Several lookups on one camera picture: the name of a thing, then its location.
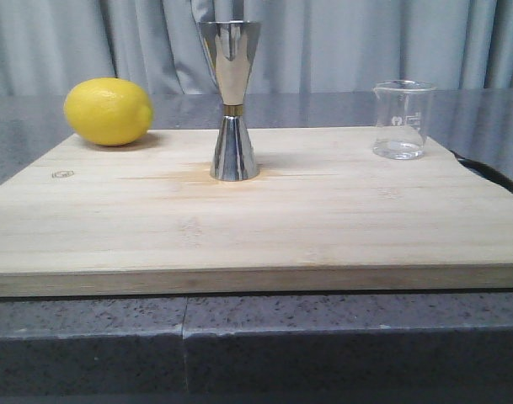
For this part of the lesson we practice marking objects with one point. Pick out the yellow lemon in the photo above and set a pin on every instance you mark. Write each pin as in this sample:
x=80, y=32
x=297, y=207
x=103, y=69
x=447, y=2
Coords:
x=108, y=111

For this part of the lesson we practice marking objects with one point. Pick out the light wooden cutting board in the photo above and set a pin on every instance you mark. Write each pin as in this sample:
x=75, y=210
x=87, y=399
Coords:
x=324, y=213

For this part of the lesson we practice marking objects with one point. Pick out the steel jigger measuring cup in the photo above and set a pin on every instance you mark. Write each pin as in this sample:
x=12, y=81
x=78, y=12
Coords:
x=230, y=49

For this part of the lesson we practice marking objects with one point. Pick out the clear glass beaker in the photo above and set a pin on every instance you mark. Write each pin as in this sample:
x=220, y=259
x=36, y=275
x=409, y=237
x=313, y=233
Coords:
x=403, y=110

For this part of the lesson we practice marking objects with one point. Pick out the black cutting board handle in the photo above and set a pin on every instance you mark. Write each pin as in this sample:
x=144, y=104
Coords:
x=485, y=171

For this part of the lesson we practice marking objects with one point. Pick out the grey curtain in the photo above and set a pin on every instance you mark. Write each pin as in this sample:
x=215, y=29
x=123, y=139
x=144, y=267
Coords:
x=47, y=47

